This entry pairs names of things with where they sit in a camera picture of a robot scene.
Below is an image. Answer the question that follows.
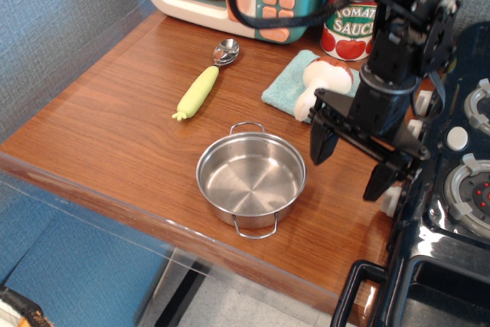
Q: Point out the orange black object corner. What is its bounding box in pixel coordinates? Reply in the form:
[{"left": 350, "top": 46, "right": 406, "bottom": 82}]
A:
[{"left": 1, "top": 285, "right": 54, "bottom": 327}]

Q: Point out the tomato sauce can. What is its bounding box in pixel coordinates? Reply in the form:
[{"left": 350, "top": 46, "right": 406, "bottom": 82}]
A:
[{"left": 320, "top": 0, "right": 377, "bottom": 61}]

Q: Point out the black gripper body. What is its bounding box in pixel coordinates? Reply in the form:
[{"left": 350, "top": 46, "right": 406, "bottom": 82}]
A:
[{"left": 309, "top": 76, "right": 430, "bottom": 174}]

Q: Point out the white plush mushroom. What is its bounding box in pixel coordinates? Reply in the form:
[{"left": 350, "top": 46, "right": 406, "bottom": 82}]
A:
[{"left": 293, "top": 56, "right": 354, "bottom": 122}]

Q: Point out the teal folded cloth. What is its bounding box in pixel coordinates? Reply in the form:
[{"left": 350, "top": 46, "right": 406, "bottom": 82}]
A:
[{"left": 262, "top": 50, "right": 360, "bottom": 123}]

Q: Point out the dark toy stove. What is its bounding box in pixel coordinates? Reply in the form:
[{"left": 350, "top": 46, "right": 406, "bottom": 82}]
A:
[{"left": 332, "top": 22, "right": 489, "bottom": 326}]

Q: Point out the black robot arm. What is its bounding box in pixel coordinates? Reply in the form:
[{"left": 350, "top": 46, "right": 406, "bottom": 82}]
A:
[{"left": 310, "top": 0, "right": 461, "bottom": 201}]

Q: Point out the stainless steel pot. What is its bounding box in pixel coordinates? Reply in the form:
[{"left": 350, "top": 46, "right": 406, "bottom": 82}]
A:
[{"left": 196, "top": 122, "right": 307, "bottom": 240}]

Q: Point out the spoon with green handle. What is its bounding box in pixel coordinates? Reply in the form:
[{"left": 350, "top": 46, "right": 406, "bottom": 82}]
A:
[{"left": 171, "top": 38, "right": 240, "bottom": 121}]

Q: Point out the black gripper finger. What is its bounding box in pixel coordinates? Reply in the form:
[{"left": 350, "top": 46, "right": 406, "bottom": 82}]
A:
[
  {"left": 363, "top": 162, "right": 406, "bottom": 201},
  {"left": 310, "top": 118, "right": 339, "bottom": 165}
]

